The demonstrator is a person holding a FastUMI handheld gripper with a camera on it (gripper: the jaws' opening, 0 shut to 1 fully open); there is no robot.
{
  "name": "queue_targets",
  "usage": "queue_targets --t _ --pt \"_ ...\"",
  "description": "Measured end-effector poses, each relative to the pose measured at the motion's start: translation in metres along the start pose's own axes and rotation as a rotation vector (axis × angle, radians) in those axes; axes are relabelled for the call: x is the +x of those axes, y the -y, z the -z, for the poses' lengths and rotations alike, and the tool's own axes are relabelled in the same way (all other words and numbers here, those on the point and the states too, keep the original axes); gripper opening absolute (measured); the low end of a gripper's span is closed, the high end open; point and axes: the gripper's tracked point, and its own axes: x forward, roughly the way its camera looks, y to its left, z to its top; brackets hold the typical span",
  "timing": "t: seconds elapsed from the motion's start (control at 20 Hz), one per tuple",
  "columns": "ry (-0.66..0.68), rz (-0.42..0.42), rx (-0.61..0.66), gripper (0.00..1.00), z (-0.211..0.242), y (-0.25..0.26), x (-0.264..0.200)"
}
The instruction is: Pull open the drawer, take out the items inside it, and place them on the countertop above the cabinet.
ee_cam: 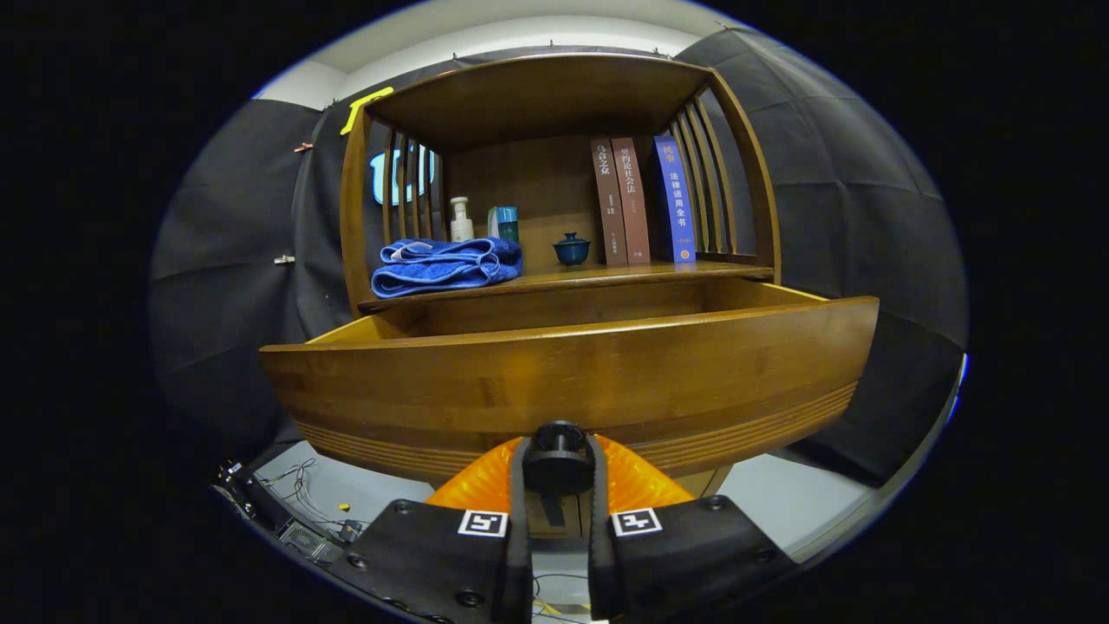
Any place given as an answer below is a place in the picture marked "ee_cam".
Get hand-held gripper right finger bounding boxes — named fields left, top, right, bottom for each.
left=587, top=433, right=798, bottom=624

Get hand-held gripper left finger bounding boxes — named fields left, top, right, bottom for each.
left=325, top=436, right=534, bottom=624

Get wooden drawer with black knob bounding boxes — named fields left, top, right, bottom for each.
left=258, top=277, right=880, bottom=499

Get wooden countertop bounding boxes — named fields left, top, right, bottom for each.
left=360, top=260, right=774, bottom=313

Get wooden cabinet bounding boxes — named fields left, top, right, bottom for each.
left=338, top=52, right=782, bottom=538

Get black electronic device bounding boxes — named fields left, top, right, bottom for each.
left=212, top=459, right=347, bottom=564

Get folded blue towel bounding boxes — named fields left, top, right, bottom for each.
left=371, top=237, right=524, bottom=300

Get dark blue lidded teacup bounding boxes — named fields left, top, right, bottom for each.
left=552, top=231, right=593, bottom=267

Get dark brown book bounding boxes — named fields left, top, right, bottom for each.
left=591, top=137, right=628, bottom=267

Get reddish brown book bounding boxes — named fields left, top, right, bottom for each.
left=612, top=137, right=652, bottom=266

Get blue book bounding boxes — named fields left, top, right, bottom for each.
left=653, top=134, right=697, bottom=263

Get thin floor cable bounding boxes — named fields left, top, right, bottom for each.
left=533, top=572, right=590, bottom=621

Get tangled thin cables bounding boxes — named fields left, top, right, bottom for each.
left=260, top=459, right=365, bottom=530

